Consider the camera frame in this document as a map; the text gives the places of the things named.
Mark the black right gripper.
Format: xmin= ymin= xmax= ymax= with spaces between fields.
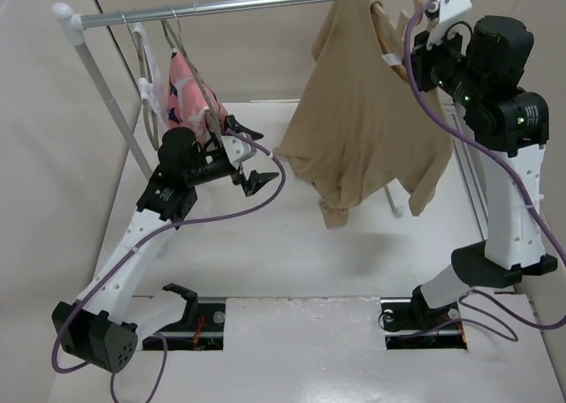
xmin=405 ymin=19 xmax=486 ymax=108

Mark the beige t shirt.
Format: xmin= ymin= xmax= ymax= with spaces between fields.
xmin=276 ymin=0 xmax=453 ymax=229

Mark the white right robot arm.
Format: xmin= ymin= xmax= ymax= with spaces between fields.
xmin=403 ymin=16 xmax=558 ymax=327

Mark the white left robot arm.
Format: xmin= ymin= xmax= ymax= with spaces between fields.
xmin=51 ymin=115 xmax=285 ymax=374

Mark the pink patterned shirt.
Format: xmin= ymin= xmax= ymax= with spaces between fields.
xmin=167 ymin=48 xmax=228 ymax=144

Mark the white garment on hanger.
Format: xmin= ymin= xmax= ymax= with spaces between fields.
xmin=132 ymin=22 xmax=168 ymax=134

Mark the grey hanger with pink shirt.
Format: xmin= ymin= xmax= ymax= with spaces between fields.
xmin=161 ymin=19 xmax=225 ymax=149

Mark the white clothes rack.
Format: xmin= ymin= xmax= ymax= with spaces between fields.
xmin=50 ymin=0 xmax=459 ymax=218

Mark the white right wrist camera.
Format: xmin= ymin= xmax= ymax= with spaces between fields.
xmin=426 ymin=0 xmax=472 ymax=50

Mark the aluminium rail right side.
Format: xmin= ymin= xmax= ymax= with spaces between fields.
xmin=443 ymin=99 xmax=488 ymax=240

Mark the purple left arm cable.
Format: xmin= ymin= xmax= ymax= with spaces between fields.
xmin=51 ymin=128 xmax=287 ymax=402

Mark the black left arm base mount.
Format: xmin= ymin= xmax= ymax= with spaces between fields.
xmin=159 ymin=284 xmax=226 ymax=352

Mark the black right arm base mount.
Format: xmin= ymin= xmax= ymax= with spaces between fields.
xmin=378 ymin=291 xmax=468 ymax=350

